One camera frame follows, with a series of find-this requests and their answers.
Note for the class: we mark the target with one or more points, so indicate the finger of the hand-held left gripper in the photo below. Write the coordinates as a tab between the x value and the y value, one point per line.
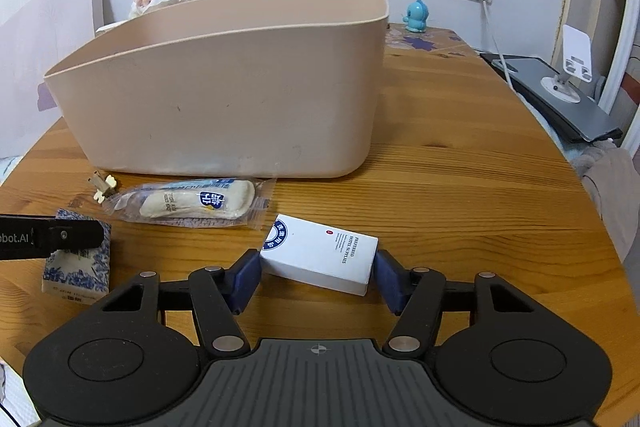
75	234

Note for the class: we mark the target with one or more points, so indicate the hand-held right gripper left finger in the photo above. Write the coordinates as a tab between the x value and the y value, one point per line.
246	281

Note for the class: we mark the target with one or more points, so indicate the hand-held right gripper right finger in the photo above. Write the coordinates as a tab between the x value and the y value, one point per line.
389	281

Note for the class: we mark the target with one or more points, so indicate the blue patterned tissue pack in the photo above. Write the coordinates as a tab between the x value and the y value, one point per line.
75	274

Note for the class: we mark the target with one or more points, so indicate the white cardboard box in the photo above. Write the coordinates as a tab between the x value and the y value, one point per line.
320	253

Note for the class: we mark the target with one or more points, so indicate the clear wrapped snack packet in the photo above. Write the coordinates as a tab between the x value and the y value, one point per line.
200	203

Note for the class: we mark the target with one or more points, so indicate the white sheet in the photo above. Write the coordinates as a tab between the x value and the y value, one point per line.
17	399

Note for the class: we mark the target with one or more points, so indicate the beige plastic storage bin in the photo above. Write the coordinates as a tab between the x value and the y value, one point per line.
225	97

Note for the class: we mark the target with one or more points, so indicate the pink headboard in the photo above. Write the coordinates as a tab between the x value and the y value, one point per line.
45	37

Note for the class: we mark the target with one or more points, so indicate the grey cloth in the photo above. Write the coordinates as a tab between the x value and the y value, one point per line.
615	197

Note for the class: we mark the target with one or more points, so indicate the floral table mat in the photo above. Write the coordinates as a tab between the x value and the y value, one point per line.
425	41

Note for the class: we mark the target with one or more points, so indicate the grey laptop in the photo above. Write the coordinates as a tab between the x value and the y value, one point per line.
565	107

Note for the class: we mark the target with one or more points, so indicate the blue toy figure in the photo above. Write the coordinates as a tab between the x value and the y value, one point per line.
416	14

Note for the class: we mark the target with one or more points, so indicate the white phone stand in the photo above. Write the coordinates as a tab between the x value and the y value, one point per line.
575	47

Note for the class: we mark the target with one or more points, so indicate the white shelf frame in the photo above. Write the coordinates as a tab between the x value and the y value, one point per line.
622	7

